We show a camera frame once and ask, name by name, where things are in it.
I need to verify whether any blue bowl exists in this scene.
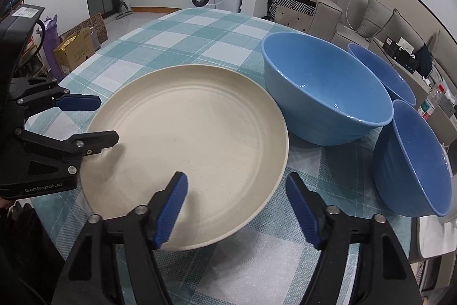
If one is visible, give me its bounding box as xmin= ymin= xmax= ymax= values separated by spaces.
xmin=373 ymin=99 xmax=453 ymax=218
xmin=261 ymin=32 xmax=394 ymax=146
xmin=348 ymin=43 xmax=418 ymax=107

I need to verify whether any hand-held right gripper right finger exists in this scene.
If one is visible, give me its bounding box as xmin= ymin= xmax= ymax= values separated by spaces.
xmin=285 ymin=172 xmax=424 ymax=305

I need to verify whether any black clothing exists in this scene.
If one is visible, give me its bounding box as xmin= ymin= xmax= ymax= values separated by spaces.
xmin=416 ymin=44 xmax=434 ymax=77

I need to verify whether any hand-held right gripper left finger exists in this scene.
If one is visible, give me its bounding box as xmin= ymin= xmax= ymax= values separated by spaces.
xmin=57 ymin=171 xmax=189 ymax=305

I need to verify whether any person's dark clothing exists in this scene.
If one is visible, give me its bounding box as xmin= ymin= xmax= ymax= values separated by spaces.
xmin=0 ymin=201 xmax=67 ymax=305

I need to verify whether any grey pillow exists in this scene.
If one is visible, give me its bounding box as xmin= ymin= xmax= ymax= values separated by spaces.
xmin=373 ymin=8 xmax=415 ymax=50
xmin=357 ymin=0 xmax=393 ymax=39

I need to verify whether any small white box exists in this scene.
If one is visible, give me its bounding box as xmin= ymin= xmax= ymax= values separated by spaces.
xmin=396 ymin=37 xmax=415 ymax=52

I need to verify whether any large beige box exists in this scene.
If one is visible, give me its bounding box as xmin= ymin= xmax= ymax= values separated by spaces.
xmin=368 ymin=37 xmax=457 ymax=145

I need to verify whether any teal checked tablecloth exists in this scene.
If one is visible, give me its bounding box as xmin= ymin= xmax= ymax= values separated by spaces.
xmin=30 ymin=8 xmax=422 ymax=305

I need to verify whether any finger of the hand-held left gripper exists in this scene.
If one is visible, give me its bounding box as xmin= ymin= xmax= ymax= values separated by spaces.
xmin=9 ymin=77 xmax=102 ymax=120
xmin=14 ymin=129 xmax=120 ymax=177

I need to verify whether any grey floor mop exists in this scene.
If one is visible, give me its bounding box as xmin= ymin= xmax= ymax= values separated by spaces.
xmin=116 ymin=0 xmax=133 ymax=20

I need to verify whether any brown cardboard box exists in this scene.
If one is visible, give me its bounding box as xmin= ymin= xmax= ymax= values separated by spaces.
xmin=53 ymin=27 xmax=96 ymax=73

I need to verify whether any black flat box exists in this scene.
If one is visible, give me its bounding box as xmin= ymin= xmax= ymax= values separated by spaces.
xmin=382 ymin=37 xmax=420 ymax=73

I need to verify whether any clear water bottle red label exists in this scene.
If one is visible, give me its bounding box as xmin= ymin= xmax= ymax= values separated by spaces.
xmin=419 ymin=83 xmax=447 ymax=120

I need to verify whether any black white striped cushion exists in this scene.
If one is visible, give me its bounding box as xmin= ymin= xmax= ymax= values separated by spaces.
xmin=268 ymin=0 xmax=316 ymax=20

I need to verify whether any white charging cable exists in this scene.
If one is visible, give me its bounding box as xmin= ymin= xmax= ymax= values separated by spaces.
xmin=347 ymin=0 xmax=358 ymax=31

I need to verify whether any beige round plate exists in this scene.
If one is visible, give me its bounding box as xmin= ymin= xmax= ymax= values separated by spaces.
xmin=79 ymin=64 xmax=290 ymax=252

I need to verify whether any purple plastic bag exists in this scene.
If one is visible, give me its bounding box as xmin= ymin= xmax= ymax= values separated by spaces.
xmin=42 ymin=15 xmax=61 ymax=77

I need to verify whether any grey sofa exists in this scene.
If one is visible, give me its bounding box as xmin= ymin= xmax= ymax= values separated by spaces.
xmin=310 ymin=0 xmax=457 ymax=105

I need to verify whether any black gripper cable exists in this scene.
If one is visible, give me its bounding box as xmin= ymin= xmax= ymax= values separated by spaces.
xmin=34 ymin=19 xmax=47 ymax=59

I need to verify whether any beige dotted cushion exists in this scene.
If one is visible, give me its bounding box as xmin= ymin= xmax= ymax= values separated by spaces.
xmin=275 ymin=5 xmax=315 ymax=34

